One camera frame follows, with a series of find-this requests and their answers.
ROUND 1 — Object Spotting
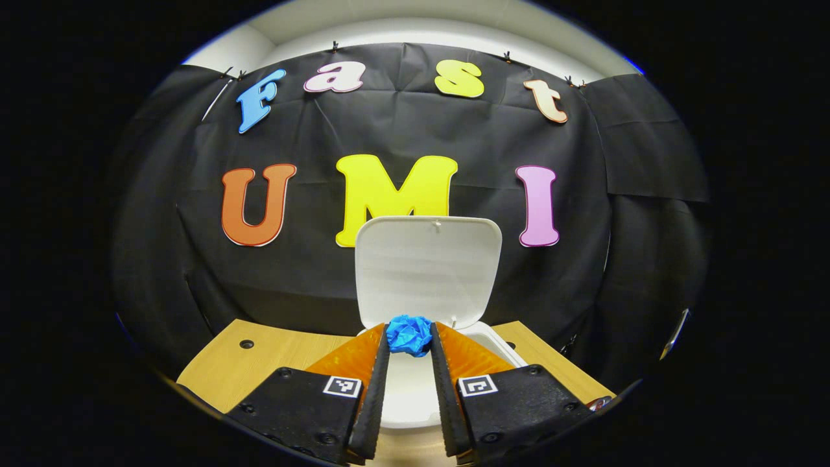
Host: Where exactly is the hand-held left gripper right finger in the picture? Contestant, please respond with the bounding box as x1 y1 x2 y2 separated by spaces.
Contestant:
429 321 614 463

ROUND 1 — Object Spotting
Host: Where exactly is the blue paper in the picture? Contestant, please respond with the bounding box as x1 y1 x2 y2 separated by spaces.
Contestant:
385 315 434 358

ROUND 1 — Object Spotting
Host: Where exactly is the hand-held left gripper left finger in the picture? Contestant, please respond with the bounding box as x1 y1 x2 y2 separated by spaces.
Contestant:
225 323 392 466

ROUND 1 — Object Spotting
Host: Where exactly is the wooden desktop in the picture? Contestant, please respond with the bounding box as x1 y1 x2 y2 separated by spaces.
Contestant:
176 318 599 467

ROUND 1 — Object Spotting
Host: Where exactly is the black backdrop cloth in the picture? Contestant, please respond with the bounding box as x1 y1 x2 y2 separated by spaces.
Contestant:
109 42 711 393

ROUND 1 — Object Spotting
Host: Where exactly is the white desktop garbage bin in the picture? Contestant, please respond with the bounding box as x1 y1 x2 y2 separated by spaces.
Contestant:
353 216 530 430

